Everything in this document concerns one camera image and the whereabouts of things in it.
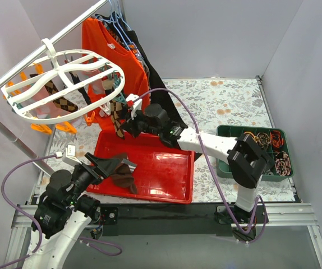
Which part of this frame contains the brown ribbed sock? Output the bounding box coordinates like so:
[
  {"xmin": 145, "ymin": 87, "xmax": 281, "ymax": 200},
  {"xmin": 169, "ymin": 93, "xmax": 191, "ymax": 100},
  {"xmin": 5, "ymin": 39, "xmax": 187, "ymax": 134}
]
[
  {"xmin": 111, "ymin": 152, "xmax": 131, "ymax": 175},
  {"xmin": 111, "ymin": 164, "xmax": 138, "ymax": 194}
]

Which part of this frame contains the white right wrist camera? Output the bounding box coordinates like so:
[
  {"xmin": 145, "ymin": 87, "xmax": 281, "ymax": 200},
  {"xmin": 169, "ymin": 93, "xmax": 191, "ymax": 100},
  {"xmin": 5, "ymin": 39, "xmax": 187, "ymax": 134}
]
[{"xmin": 126, "ymin": 94, "xmax": 142, "ymax": 119}]

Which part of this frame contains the green compartment box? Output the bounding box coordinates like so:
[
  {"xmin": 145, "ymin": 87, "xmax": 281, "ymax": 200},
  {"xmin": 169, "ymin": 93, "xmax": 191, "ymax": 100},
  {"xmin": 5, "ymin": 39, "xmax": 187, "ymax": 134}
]
[{"xmin": 216, "ymin": 125, "xmax": 294, "ymax": 182}]

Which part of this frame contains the orange t-shirt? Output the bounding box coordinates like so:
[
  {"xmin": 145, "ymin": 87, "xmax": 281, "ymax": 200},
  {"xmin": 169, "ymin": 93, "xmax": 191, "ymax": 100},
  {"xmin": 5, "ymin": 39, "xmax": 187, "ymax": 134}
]
[{"xmin": 81, "ymin": 17, "xmax": 151, "ymax": 132}]

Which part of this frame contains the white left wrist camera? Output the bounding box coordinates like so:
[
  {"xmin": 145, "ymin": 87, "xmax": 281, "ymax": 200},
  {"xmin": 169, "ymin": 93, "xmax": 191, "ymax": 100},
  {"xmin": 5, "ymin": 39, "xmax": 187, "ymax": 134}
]
[{"xmin": 54, "ymin": 144, "xmax": 83, "ymax": 169}]

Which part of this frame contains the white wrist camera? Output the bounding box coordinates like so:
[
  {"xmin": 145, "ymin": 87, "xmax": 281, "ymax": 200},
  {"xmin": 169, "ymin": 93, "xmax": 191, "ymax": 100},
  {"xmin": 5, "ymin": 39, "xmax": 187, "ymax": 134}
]
[
  {"xmin": 54, "ymin": 144, "xmax": 83, "ymax": 169},
  {"xmin": 126, "ymin": 94, "xmax": 142, "ymax": 119}
]

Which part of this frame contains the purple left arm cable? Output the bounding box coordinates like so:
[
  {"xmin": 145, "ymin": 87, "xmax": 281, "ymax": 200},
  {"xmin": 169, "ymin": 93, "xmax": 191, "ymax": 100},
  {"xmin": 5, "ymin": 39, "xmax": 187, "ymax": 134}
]
[{"xmin": 0, "ymin": 152, "xmax": 122, "ymax": 269}]

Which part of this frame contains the aluminium frame rail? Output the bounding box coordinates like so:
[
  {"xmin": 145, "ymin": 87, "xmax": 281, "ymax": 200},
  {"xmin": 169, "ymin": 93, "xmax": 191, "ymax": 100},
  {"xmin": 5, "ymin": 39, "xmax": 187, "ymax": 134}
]
[{"xmin": 3, "ymin": 202, "xmax": 322, "ymax": 269}]

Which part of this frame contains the silver clothes rail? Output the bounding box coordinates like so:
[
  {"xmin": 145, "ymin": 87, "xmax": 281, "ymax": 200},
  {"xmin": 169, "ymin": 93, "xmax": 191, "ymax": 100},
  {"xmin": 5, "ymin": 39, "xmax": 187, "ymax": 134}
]
[{"xmin": 0, "ymin": 1, "xmax": 107, "ymax": 159}]

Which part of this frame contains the white round sock hanger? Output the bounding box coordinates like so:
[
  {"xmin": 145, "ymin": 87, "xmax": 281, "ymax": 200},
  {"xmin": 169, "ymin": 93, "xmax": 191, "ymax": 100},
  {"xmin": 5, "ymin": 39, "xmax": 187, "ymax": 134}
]
[{"xmin": 1, "ymin": 38, "xmax": 126, "ymax": 126}]

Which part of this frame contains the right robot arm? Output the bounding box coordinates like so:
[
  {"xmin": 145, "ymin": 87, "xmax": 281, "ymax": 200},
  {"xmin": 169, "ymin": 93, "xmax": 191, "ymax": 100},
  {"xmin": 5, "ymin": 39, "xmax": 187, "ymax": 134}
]
[{"xmin": 121, "ymin": 103, "xmax": 275, "ymax": 224}]

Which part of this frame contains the black hanging garment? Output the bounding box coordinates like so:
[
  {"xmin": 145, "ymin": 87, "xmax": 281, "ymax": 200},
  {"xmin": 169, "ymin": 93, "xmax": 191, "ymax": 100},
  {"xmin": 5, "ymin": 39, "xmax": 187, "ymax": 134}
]
[{"xmin": 126, "ymin": 30, "xmax": 188, "ymax": 128}]

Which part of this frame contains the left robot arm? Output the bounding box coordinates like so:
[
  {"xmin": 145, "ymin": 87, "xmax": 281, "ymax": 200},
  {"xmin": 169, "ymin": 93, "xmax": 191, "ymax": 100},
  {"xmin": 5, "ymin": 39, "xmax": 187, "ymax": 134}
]
[{"xmin": 22, "ymin": 153, "xmax": 121, "ymax": 268}]

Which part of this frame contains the floral table mat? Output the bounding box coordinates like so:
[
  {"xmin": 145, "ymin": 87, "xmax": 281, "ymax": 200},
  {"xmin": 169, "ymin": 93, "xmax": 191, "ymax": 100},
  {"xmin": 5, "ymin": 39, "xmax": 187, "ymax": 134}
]
[{"xmin": 45, "ymin": 78, "xmax": 295, "ymax": 203}]

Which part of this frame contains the red plastic tray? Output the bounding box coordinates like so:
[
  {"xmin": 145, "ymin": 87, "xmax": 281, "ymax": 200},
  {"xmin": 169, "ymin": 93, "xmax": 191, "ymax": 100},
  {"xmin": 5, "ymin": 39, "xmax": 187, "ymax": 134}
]
[{"xmin": 86, "ymin": 131, "xmax": 194, "ymax": 204}]

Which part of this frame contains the navy beige red sock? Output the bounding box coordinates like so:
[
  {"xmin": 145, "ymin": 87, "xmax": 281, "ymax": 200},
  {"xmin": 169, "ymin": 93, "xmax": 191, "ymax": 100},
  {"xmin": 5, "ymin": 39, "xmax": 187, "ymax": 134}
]
[{"xmin": 101, "ymin": 77, "xmax": 114, "ymax": 97}]

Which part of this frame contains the brown argyle sock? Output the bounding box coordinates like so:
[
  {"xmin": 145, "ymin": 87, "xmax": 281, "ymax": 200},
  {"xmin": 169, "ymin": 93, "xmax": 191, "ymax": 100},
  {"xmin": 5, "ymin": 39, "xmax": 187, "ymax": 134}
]
[
  {"xmin": 111, "ymin": 100, "xmax": 125, "ymax": 140},
  {"xmin": 29, "ymin": 73, "xmax": 79, "ymax": 113}
]

